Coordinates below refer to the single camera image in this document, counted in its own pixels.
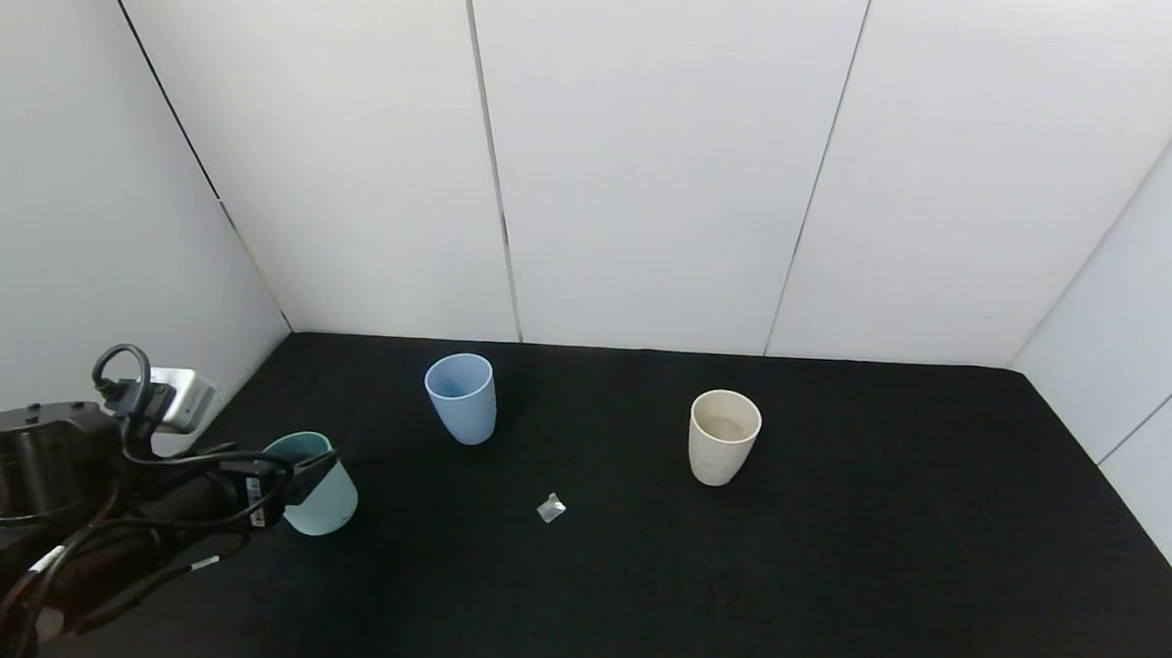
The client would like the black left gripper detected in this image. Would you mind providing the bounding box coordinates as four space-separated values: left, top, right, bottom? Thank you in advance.
151 440 340 533

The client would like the teal plastic cup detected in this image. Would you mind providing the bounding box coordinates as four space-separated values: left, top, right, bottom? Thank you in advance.
259 430 362 539

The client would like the light blue plastic cup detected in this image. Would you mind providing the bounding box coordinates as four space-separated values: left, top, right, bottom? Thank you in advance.
422 351 499 448

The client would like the cream plastic cup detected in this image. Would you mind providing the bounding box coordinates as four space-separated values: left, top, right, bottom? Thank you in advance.
687 388 764 489

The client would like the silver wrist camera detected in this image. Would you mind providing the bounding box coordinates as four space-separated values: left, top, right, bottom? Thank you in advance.
144 368 221 440

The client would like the black camera cable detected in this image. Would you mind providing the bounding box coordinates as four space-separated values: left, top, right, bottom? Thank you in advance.
68 342 301 643

